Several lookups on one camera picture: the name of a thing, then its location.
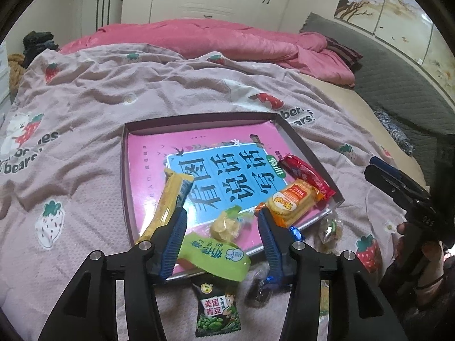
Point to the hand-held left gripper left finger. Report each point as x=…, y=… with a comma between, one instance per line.
x=176, y=241

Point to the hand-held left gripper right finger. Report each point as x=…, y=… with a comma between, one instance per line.
x=268, y=245

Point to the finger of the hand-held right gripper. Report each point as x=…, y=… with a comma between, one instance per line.
x=387, y=168
x=384, y=183

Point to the blue cookie packet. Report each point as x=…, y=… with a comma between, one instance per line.
x=298, y=233

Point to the yellow wafer bar packet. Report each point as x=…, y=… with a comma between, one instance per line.
x=170, y=202

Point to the light green snack packet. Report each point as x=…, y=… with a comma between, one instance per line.
x=217, y=255

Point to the orange cracker packet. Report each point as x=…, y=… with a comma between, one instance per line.
x=288, y=202

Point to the small yellow candy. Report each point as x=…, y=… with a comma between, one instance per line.
x=225, y=225

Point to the dark round candy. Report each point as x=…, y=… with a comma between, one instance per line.
x=257, y=291

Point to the clear green-print cracker packet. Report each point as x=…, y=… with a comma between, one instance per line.
x=328, y=231

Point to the black green-pea snack packet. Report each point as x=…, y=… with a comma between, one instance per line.
x=215, y=305

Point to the red snack packet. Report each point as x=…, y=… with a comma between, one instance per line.
x=305, y=176

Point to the pink tray box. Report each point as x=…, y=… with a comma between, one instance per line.
x=199, y=120

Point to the person's right hand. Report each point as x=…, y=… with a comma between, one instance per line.
x=432, y=261

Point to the dark patterned cloth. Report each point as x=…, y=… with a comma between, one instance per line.
x=394, y=131

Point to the pink book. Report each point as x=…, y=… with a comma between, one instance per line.
x=149, y=170

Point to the beige bed sheet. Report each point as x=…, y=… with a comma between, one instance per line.
x=348, y=103

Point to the grey padded headboard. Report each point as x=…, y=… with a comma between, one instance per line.
x=391, y=78

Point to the dark striped pillow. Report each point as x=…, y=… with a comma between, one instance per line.
x=344, y=51

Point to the strawberry printed blanket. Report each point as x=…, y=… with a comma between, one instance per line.
x=89, y=149

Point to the pink quilt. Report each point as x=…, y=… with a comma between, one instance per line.
x=213, y=42

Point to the brown plush toy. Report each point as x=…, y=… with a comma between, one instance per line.
x=16, y=71

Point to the pile of dark clothes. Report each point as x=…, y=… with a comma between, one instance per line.
x=37, y=44

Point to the white wardrobe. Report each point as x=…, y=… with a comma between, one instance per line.
x=213, y=0

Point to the tree painting wall poster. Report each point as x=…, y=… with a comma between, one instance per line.
x=391, y=3

